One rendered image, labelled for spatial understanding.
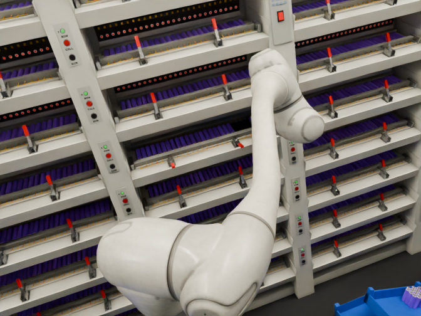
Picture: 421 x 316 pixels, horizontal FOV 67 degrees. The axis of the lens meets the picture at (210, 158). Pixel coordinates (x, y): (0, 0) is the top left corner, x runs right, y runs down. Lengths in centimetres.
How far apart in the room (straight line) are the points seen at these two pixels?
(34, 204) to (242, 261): 94
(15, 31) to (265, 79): 73
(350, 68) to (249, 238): 101
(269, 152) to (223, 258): 30
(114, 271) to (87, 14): 77
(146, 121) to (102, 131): 15
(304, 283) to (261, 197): 122
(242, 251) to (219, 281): 6
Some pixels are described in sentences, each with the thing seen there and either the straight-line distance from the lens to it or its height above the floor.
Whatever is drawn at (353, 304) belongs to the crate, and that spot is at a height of 3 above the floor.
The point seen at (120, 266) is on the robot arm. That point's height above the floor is 107.
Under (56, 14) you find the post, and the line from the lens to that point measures 111.
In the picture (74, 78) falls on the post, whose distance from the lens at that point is 111.
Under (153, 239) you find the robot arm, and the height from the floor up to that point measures 111.
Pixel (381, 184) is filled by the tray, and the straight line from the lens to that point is 173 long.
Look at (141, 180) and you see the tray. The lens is 122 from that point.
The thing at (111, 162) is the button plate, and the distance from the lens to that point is 118.
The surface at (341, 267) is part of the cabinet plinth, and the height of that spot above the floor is 5.
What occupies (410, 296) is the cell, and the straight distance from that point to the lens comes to 184.
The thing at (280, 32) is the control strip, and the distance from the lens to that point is 122.
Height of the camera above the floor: 144
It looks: 25 degrees down
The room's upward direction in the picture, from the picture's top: 12 degrees counter-clockwise
